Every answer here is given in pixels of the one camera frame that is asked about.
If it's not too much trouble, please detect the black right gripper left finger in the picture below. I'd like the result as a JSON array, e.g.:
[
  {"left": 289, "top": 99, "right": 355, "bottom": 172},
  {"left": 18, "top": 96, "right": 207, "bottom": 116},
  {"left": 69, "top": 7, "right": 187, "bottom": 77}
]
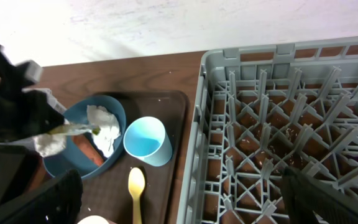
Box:
[{"left": 0, "top": 170, "right": 83, "bottom": 224}]

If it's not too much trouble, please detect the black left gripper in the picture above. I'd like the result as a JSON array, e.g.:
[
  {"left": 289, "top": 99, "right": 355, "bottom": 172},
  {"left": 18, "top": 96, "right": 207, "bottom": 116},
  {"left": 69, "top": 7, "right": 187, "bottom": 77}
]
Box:
[{"left": 0, "top": 46, "right": 65, "bottom": 142}]

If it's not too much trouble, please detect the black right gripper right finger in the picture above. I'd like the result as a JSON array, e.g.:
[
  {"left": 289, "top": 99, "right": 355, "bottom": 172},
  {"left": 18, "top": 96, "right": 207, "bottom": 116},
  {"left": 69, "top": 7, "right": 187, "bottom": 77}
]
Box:
[{"left": 280, "top": 167, "right": 358, "bottom": 224}]

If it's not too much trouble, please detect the dark blue bowl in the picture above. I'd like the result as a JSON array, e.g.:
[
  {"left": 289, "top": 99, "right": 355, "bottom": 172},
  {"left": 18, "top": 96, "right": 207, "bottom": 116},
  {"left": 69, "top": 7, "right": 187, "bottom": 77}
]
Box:
[{"left": 42, "top": 95, "right": 127, "bottom": 180}]

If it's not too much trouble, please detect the green snack wrapper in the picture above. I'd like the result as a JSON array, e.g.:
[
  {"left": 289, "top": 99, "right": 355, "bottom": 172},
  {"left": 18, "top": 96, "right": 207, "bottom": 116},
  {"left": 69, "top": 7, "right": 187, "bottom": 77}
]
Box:
[{"left": 48, "top": 124, "right": 101, "bottom": 136}]

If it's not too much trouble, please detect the orange carrot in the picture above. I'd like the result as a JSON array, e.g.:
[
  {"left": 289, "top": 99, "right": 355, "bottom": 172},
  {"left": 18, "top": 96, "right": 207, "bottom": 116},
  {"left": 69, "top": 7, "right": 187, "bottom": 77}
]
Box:
[{"left": 71, "top": 134, "right": 104, "bottom": 167}]

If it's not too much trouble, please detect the white napkin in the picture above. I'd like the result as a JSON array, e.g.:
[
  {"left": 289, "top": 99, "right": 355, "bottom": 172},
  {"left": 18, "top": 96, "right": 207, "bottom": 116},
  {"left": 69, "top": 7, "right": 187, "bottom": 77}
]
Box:
[{"left": 86, "top": 105, "right": 121, "bottom": 157}]

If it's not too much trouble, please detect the clear plastic waste bin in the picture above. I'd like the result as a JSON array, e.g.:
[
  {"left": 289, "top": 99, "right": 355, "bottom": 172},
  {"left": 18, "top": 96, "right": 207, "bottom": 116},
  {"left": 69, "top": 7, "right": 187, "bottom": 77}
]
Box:
[{"left": 22, "top": 88, "right": 67, "bottom": 114}]

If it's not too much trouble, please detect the black waste tray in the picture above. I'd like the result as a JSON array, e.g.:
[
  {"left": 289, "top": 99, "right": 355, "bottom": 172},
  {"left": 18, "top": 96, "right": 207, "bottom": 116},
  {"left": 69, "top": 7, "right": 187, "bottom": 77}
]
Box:
[{"left": 0, "top": 145, "right": 39, "bottom": 205}]

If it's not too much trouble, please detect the grey dishwasher rack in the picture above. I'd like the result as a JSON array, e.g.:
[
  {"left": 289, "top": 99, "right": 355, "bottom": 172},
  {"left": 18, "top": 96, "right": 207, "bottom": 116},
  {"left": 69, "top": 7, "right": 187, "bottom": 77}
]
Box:
[{"left": 177, "top": 37, "right": 358, "bottom": 223}]

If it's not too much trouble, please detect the pink cup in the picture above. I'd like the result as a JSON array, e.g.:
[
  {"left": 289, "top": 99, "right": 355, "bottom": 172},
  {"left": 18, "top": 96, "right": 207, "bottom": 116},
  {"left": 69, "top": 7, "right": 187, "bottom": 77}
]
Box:
[{"left": 78, "top": 215, "right": 111, "bottom": 224}]

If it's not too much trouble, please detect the dark brown serving tray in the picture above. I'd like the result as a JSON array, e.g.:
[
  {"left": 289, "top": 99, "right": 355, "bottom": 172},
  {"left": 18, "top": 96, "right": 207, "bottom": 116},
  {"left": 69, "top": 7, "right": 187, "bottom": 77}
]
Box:
[{"left": 26, "top": 90, "right": 190, "bottom": 224}]

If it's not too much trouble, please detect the yellow plastic spoon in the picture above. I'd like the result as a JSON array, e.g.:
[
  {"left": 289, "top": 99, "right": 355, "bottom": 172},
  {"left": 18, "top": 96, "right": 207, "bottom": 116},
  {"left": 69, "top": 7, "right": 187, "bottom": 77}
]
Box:
[{"left": 128, "top": 167, "right": 145, "bottom": 224}]

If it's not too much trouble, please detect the light blue cup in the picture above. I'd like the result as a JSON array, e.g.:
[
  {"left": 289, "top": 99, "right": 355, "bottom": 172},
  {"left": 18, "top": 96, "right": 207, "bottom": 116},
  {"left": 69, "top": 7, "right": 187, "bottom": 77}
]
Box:
[{"left": 123, "top": 116, "right": 173, "bottom": 167}]

